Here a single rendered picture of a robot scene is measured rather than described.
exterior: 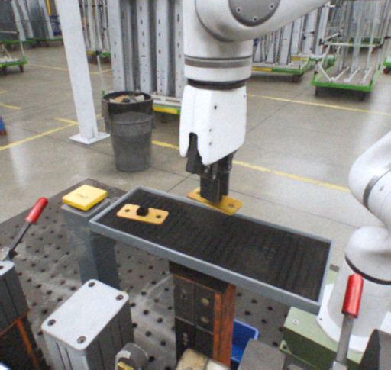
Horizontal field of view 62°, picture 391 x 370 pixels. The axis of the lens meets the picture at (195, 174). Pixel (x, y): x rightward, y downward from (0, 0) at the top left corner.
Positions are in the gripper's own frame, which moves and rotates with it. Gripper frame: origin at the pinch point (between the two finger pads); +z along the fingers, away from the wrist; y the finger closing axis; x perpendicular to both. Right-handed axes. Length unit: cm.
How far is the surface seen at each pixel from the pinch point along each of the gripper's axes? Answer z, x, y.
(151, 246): 8.2, -4.7, 9.4
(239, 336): 50, -1, -13
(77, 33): 2, -312, -183
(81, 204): 8.2, -23.4, 8.8
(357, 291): 9.7, 21.7, -2.4
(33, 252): 54, -77, 1
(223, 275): 8.6, 6.8, 7.1
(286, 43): 48, -290, -678
